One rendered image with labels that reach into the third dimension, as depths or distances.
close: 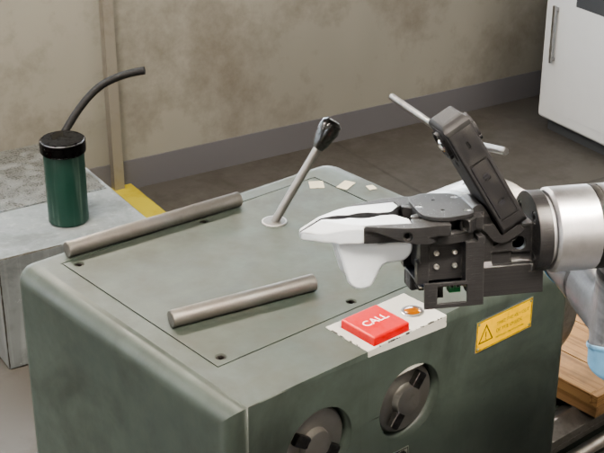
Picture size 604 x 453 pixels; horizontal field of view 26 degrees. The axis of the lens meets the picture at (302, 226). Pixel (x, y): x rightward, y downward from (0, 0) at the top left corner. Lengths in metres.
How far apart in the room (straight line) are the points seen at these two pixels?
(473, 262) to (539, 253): 0.06
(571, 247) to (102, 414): 0.77
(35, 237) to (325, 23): 1.87
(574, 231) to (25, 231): 2.97
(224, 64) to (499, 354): 3.50
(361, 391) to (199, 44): 3.58
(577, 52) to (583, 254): 4.35
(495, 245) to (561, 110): 4.48
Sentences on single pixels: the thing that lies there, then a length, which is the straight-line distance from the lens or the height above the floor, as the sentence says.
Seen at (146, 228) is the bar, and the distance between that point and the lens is 1.83.
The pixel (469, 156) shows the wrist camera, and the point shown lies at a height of 1.64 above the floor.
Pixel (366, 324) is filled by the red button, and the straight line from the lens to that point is 1.59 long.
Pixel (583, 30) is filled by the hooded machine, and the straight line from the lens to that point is 5.43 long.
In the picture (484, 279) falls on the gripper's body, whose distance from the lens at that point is 1.14.
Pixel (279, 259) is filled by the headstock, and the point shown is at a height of 1.26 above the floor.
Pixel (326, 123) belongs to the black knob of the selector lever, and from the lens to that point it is 1.82.
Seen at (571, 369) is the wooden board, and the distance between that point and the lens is 2.26.
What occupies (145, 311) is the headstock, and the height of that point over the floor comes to 1.26.
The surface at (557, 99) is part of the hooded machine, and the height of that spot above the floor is 0.17.
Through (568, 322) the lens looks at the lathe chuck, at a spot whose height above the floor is 1.06.
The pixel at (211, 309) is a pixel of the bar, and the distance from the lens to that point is 1.61.
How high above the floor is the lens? 2.05
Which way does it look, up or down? 26 degrees down
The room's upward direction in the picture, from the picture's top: straight up
